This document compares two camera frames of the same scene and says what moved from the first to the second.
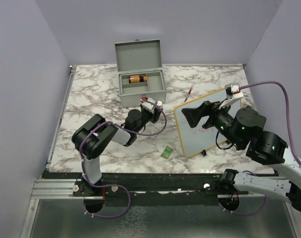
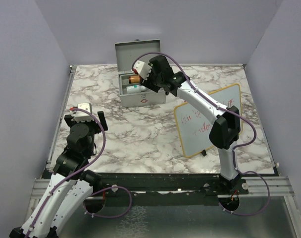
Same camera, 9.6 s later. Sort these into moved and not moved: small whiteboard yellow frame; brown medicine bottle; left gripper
Moved: left gripper
Not moved: brown medicine bottle; small whiteboard yellow frame
